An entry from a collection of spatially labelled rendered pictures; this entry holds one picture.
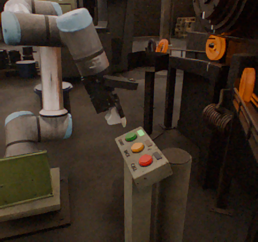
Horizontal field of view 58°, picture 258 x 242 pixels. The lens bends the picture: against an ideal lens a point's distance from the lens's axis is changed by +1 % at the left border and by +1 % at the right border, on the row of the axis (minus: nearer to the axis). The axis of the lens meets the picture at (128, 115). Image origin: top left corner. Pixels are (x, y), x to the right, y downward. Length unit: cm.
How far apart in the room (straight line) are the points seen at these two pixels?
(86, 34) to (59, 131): 80
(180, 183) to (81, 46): 58
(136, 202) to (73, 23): 58
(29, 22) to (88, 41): 19
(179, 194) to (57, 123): 76
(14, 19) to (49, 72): 59
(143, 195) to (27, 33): 61
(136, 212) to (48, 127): 72
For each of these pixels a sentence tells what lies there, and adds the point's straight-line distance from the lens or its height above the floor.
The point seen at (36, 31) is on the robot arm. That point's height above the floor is 95.
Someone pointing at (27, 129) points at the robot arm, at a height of 45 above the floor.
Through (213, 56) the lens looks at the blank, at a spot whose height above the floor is 76.
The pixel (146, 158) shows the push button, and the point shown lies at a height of 61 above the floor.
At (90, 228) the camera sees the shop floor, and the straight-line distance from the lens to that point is 133.
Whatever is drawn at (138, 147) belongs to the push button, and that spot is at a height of 61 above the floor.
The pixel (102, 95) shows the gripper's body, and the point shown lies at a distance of 70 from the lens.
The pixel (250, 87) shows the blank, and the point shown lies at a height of 72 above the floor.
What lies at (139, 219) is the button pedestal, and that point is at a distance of 88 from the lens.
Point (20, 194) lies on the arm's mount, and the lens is 133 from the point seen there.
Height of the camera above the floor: 100
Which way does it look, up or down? 24 degrees down
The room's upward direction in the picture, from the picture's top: straight up
